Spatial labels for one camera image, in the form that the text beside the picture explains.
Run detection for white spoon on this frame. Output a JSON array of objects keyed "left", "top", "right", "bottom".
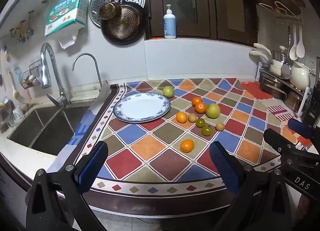
[
  {"left": 296, "top": 26, "right": 306, "bottom": 58},
  {"left": 289, "top": 25, "right": 298, "bottom": 61}
]

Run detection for brass colander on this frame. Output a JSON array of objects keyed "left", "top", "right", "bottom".
[{"left": 105, "top": 6, "right": 140, "bottom": 40}]

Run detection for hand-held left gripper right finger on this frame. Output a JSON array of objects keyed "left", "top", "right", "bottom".
[{"left": 209, "top": 141, "right": 293, "bottom": 231}]

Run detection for white ceramic jug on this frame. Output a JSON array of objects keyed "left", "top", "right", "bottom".
[{"left": 290, "top": 61, "right": 311, "bottom": 92}]

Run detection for steel kitchen sink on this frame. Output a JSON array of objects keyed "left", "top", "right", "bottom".
[{"left": 7, "top": 106, "right": 93, "bottom": 157}]

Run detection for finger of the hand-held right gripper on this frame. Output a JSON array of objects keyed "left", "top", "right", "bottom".
[
  {"left": 263, "top": 128, "right": 320, "bottom": 164},
  {"left": 287, "top": 118, "right": 320, "bottom": 142}
]

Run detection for small brass ladle pot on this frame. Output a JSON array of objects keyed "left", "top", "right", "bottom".
[{"left": 99, "top": 0, "right": 122, "bottom": 20}]

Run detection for large green apple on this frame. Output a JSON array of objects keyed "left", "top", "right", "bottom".
[{"left": 206, "top": 103, "right": 221, "bottom": 119}]

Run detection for large chrome faucet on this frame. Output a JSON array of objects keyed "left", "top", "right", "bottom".
[{"left": 40, "top": 43, "right": 72, "bottom": 108}]

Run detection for metal spatula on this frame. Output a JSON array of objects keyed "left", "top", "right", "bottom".
[{"left": 281, "top": 24, "right": 292, "bottom": 80}]

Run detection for thin gooseneck faucet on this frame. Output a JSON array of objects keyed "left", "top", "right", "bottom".
[{"left": 72, "top": 53, "right": 103, "bottom": 92}]

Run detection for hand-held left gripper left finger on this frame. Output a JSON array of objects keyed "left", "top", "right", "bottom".
[{"left": 26, "top": 141, "right": 109, "bottom": 231}]

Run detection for white utensil handles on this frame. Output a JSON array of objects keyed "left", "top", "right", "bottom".
[{"left": 249, "top": 43, "right": 273, "bottom": 63}]

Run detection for black wire basket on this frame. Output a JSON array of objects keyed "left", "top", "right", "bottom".
[{"left": 20, "top": 60, "right": 43, "bottom": 89}]

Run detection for steel pan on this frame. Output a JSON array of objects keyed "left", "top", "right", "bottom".
[{"left": 259, "top": 71, "right": 290, "bottom": 100}]

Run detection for blue white pump bottle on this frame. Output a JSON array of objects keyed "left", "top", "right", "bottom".
[{"left": 163, "top": 4, "right": 177, "bottom": 39}]

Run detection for dark wooden cabinet doors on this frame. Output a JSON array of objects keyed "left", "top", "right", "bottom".
[{"left": 140, "top": 0, "right": 258, "bottom": 45}]

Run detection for white dish rack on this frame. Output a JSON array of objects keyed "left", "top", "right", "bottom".
[{"left": 257, "top": 62, "right": 313, "bottom": 118}]

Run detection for white bowl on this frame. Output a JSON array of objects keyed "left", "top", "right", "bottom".
[{"left": 270, "top": 59, "right": 284, "bottom": 77}]

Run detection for hanging tissue pack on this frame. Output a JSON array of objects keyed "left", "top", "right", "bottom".
[{"left": 44, "top": 0, "right": 90, "bottom": 49}]

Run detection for glass cup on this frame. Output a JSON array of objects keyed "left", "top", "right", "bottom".
[{"left": 12, "top": 106, "right": 24, "bottom": 122}]

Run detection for colourful diamond pattern tablecloth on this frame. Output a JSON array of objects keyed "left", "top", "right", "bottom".
[{"left": 46, "top": 78, "right": 313, "bottom": 219}]

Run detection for blue rimmed white plate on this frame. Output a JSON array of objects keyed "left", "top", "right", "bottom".
[{"left": 113, "top": 92, "right": 171, "bottom": 124}]

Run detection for black frying pan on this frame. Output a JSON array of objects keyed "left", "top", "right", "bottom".
[{"left": 101, "top": 0, "right": 147, "bottom": 46}]

